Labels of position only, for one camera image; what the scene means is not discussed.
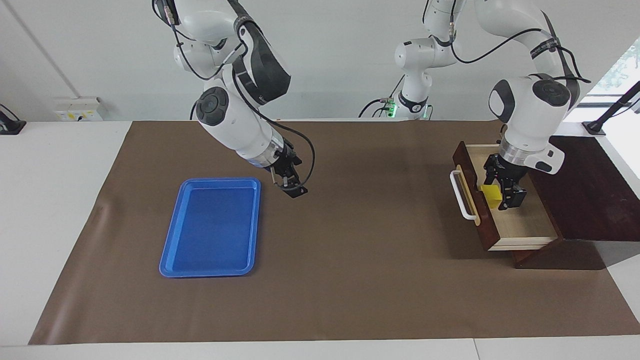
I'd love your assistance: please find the black camera stand with pole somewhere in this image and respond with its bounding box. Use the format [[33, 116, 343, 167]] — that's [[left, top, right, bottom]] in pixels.
[[582, 80, 640, 136]]

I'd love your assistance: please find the blue plastic tray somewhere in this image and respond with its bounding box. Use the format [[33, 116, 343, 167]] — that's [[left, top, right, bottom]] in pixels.
[[159, 177, 262, 278]]

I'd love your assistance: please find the yellow cube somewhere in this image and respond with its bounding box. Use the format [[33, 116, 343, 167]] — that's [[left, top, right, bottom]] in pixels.
[[480, 184, 502, 210]]

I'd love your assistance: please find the white wall power outlet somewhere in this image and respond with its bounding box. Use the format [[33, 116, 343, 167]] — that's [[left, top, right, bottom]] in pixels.
[[54, 96, 103, 122]]

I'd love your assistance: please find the brown table mat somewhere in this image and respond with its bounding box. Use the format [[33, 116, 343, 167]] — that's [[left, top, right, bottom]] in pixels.
[[29, 120, 640, 346]]

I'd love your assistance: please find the wooden drawer with white handle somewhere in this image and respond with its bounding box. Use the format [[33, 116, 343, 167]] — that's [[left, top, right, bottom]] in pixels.
[[450, 141, 561, 252]]

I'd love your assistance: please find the black clamp base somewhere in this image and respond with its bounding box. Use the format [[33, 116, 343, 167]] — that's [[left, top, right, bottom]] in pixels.
[[0, 104, 27, 136]]

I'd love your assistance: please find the black left arm base cable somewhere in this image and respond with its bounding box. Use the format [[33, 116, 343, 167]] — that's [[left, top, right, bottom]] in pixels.
[[359, 75, 405, 119]]

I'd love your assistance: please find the dark wooden drawer cabinet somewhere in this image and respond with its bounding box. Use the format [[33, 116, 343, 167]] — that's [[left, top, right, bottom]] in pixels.
[[511, 134, 640, 271]]

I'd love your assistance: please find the bright window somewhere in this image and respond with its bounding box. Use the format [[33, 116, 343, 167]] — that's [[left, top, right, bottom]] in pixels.
[[562, 39, 640, 123]]

